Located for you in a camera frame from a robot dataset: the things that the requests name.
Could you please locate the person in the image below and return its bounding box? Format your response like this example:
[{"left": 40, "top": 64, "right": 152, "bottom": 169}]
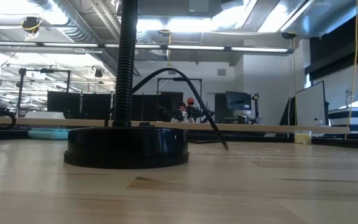
[
  {"left": 185, "top": 96, "right": 200, "bottom": 121},
  {"left": 174, "top": 101, "right": 190, "bottom": 123}
]

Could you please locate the black computer monitor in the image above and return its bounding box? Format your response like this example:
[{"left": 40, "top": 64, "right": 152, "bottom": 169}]
[{"left": 225, "top": 90, "right": 252, "bottom": 111}]

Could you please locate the teal calculator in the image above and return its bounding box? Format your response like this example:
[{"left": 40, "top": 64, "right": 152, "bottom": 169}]
[{"left": 27, "top": 128, "right": 70, "bottom": 141}]

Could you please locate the black lamp power cord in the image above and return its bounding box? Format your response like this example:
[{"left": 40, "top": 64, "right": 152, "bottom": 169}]
[{"left": 103, "top": 67, "right": 230, "bottom": 152}]

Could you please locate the black ceiling cable reel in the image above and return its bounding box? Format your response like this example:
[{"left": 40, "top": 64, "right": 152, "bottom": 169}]
[{"left": 21, "top": 16, "right": 43, "bottom": 34}]

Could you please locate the light wooden desk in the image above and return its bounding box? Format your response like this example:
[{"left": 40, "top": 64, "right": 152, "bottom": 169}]
[{"left": 0, "top": 114, "right": 351, "bottom": 136}]

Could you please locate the white board with black frame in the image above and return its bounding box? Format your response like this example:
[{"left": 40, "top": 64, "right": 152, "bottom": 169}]
[{"left": 295, "top": 80, "right": 329, "bottom": 127}]

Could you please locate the black gantry frame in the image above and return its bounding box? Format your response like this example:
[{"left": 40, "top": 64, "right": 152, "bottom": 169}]
[
  {"left": 16, "top": 67, "right": 72, "bottom": 118},
  {"left": 156, "top": 77, "right": 203, "bottom": 110}
]

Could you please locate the small yellow cup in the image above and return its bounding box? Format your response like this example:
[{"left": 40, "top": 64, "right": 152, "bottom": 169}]
[{"left": 293, "top": 130, "right": 313, "bottom": 145}]

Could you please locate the black gooseneck desk lamp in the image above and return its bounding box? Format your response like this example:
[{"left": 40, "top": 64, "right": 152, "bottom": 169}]
[{"left": 63, "top": 0, "right": 190, "bottom": 170}]

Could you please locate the black partition wall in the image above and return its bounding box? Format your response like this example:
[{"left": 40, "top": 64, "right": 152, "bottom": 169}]
[{"left": 46, "top": 90, "right": 185, "bottom": 122}]

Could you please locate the yellow cable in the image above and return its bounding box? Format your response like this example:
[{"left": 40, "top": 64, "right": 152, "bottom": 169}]
[{"left": 345, "top": 0, "right": 358, "bottom": 140}]

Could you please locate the long ceiling light fixture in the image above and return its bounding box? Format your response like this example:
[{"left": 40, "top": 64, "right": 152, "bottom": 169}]
[{"left": 0, "top": 39, "right": 295, "bottom": 55}]

